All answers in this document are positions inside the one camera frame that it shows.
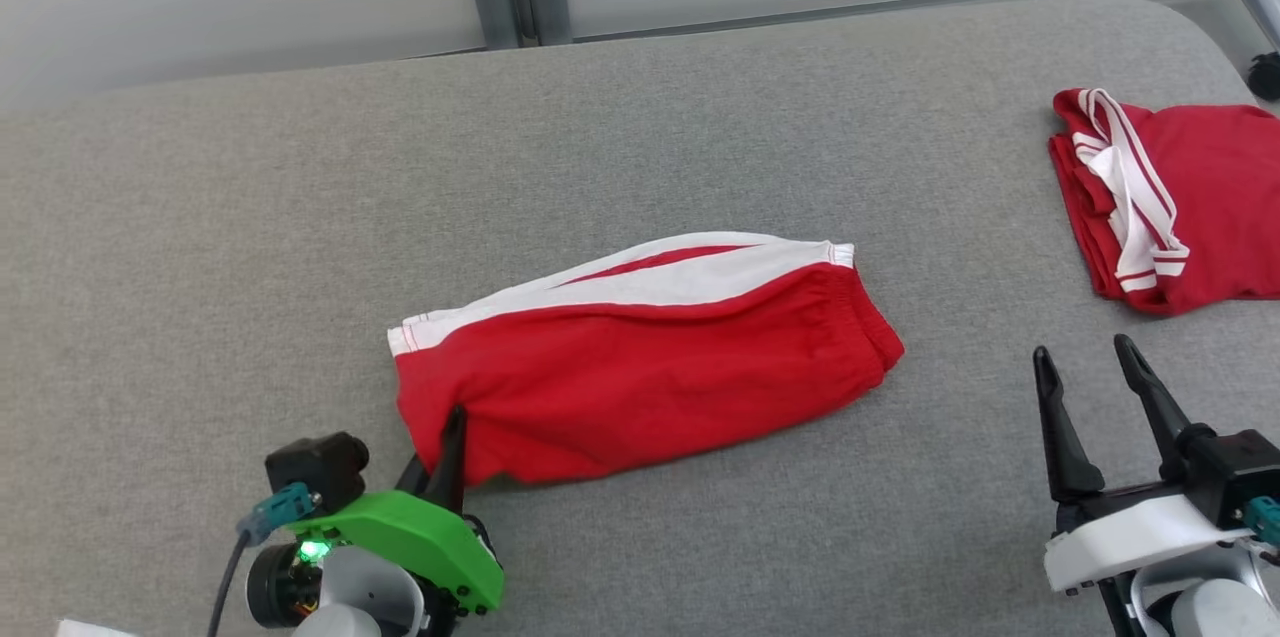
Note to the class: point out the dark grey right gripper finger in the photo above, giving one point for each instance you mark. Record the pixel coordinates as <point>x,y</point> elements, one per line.
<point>1065,447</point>
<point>1155,407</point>

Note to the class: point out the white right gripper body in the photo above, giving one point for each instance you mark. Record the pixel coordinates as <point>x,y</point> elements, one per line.
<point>1140,537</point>

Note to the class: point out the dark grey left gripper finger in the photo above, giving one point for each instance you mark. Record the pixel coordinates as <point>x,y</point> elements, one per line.
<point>450,467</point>
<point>412,475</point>

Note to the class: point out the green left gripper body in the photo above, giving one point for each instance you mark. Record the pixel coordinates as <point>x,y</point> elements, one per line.
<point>420,537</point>

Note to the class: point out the red shorts with white stripe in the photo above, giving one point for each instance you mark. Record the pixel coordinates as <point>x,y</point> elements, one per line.
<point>650,367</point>

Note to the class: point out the red jersey with number print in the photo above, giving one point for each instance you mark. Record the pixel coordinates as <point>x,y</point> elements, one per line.
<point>1220,187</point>

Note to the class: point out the black caster wheel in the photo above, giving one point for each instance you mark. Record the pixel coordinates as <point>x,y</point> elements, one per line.
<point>1266,77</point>

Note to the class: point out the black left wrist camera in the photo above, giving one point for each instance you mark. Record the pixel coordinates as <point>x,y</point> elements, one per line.
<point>315,472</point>

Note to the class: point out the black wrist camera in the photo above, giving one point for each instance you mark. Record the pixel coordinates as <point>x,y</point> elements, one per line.
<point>1245,467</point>
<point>315,472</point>

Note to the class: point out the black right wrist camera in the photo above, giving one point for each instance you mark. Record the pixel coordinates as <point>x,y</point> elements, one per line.
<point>1245,467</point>

